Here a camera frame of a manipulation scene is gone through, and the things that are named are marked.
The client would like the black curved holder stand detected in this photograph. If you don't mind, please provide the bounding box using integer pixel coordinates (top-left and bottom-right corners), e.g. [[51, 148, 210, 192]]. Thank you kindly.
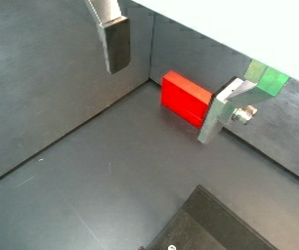
[[138, 185, 277, 250]]

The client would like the red double-square block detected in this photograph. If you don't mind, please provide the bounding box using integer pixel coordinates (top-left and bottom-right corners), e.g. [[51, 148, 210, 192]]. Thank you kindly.
[[161, 71, 211, 128]]

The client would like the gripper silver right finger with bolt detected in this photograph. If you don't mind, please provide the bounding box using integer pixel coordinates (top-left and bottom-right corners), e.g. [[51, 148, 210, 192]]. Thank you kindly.
[[198, 60, 289, 145]]

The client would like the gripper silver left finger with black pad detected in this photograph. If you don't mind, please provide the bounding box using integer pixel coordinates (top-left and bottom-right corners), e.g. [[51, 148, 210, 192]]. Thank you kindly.
[[84, 0, 130, 74]]

